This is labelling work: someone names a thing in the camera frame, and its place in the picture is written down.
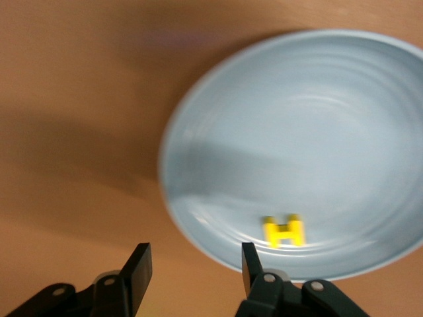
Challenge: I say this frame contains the brown table cover sheet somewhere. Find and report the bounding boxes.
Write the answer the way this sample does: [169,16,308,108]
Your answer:
[0,0,423,317]

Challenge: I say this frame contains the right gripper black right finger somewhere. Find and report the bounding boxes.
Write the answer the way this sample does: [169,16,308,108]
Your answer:
[236,242,367,317]

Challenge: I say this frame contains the blue plate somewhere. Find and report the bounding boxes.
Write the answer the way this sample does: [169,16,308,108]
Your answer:
[157,28,423,283]

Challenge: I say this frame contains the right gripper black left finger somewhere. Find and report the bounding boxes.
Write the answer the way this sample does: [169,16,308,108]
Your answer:
[0,242,153,317]

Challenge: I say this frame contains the yellow uppercase letter H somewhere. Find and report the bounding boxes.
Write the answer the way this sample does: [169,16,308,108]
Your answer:
[260,213,307,248]

